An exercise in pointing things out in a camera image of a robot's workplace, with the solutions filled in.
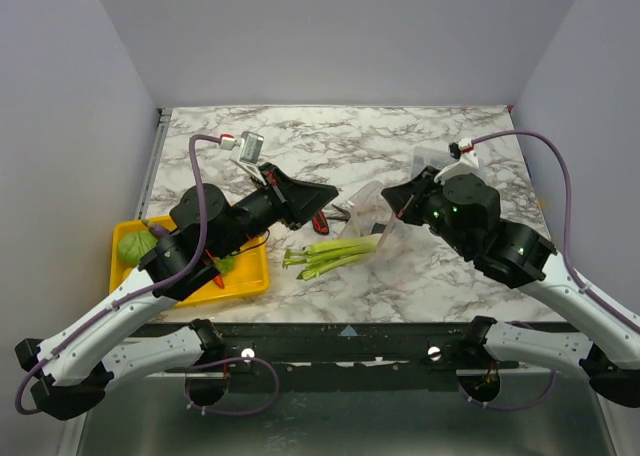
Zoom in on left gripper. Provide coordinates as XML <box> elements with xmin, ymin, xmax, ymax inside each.
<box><xmin>212</xmin><ymin>163</ymin><xmax>339</xmax><ymax>260</ymax></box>

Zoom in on clear zip top bag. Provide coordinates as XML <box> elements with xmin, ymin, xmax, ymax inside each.
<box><xmin>338</xmin><ymin>180</ymin><xmax>423</xmax><ymax>264</ymax></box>

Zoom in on green toy celery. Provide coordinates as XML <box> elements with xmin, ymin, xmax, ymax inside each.
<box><xmin>281</xmin><ymin>234</ymin><xmax>381</xmax><ymax>281</ymax></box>

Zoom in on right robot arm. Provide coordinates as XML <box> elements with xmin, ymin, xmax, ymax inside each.
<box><xmin>381</xmin><ymin>166</ymin><xmax>639</xmax><ymax>408</ymax></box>

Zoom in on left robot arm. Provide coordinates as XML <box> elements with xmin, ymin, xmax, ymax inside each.
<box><xmin>15</xmin><ymin>163</ymin><xmax>338</xmax><ymax>421</ymax></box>

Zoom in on red black utility knife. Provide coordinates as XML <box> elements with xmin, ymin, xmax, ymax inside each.
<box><xmin>311</xmin><ymin>211</ymin><xmax>330</xmax><ymax>236</ymax></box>

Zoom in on clear screw organizer box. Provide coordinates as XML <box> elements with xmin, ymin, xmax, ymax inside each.
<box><xmin>411</xmin><ymin>147</ymin><xmax>455</xmax><ymax>178</ymax></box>

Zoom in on yellow plastic tray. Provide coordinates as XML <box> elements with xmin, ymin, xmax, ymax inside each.
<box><xmin>109</xmin><ymin>220</ymin><xmax>270</xmax><ymax>308</ymax></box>

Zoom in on green toy grapes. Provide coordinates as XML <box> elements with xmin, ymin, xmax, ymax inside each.
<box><xmin>214</xmin><ymin>255</ymin><xmax>237</xmax><ymax>275</ymax></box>

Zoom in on red toy chili pepper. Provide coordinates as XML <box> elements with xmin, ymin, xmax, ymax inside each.
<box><xmin>209</xmin><ymin>256</ymin><xmax>225</xmax><ymax>289</ymax></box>

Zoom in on purple toy eggplant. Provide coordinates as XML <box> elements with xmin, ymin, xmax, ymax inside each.
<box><xmin>141</xmin><ymin>219</ymin><xmax>171</xmax><ymax>240</ymax></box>

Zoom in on green toy cabbage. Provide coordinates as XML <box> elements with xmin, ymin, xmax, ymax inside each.
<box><xmin>116</xmin><ymin>230</ymin><xmax>157</xmax><ymax>267</ymax></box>

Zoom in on yellow handled pliers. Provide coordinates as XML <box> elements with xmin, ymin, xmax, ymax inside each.
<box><xmin>327</xmin><ymin>204</ymin><xmax>351</xmax><ymax>222</ymax></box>

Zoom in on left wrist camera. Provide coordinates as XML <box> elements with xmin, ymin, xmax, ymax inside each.
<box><xmin>219</xmin><ymin>131</ymin><xmax>264</xmax><ymax>171</ymax></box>

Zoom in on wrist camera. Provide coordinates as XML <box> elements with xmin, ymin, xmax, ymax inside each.
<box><xmin>434</xmin><ymin>138</ymin><xmax>480</xmax><ymax>184</ymax></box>
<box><xmin>219</xmin><ymin>131</ymin><xmax>264</xmax><ymax>171</ymax></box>

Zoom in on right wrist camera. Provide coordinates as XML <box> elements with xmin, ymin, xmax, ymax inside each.
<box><xmin>434</xmin><ymin>138</ymin><xmax>480</xmax><ymax>184</ymax></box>

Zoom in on black base frame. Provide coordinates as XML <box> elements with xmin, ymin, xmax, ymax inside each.
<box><xmin>134</xmin><ymin>315</ymin><xmax>531</xmax><ymax>392</ymax></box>

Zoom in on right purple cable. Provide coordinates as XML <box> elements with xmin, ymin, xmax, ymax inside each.
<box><xmin>464</xmin><ymin>129</ymin><xmax>640</xmax><ymax>335</ymax></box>

